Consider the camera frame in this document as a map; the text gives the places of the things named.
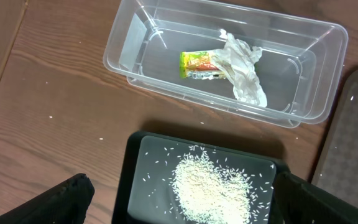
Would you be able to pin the dark brown serving tray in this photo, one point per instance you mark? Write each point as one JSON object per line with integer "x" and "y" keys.
{"x": 337, "y": 169}

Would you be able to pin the clear plastic bin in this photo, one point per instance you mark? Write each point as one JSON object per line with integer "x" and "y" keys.
{"x": 299, "y": 70}

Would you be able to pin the black tray bin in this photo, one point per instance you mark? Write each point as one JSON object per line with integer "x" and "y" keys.
{"x": 145, "y": 193}

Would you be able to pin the green plastic wrapper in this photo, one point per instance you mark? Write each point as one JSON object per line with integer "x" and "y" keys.
{"x": 197, "y": 65}

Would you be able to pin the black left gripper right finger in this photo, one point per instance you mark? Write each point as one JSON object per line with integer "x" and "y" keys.
{"x": 300, "y": 202}

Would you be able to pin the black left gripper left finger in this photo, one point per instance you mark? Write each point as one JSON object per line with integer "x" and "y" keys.
{"x": 65, "y": 203}

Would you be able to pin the white tissue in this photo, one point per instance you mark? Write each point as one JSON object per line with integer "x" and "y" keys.
{"x": 237, "y": 61}

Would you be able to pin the pile of white rice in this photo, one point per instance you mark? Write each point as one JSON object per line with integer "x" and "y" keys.
{"x": 209, "y": 193}

